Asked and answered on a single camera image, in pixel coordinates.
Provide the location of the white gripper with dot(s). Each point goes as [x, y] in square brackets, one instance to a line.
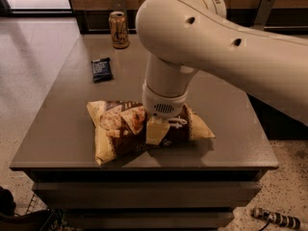
[161, 105]

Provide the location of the brown sea salt chip bag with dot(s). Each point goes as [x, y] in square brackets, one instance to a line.
[120, 129]

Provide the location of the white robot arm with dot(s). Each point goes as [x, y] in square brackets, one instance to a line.
[185, 36]

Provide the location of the orange soda can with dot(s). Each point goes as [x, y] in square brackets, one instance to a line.
[119, 32]

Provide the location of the grey drawer cabinet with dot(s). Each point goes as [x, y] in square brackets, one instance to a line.
[195, 186]

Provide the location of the dark blue snack bar wrapper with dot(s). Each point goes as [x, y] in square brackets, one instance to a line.
[101, 70]

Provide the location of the striped cylindrical tool on floor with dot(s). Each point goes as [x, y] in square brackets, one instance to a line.
[281, 220]

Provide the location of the left metal wall bracket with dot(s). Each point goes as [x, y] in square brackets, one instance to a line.
[119, 7]

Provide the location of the metal wall bracket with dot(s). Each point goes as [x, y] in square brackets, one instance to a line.
[262, 15]
[119, 7]

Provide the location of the dark wire basket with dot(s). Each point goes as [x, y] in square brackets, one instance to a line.
[43, 220]

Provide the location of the right metal wall bracket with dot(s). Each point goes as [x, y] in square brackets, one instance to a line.
[262, 15]

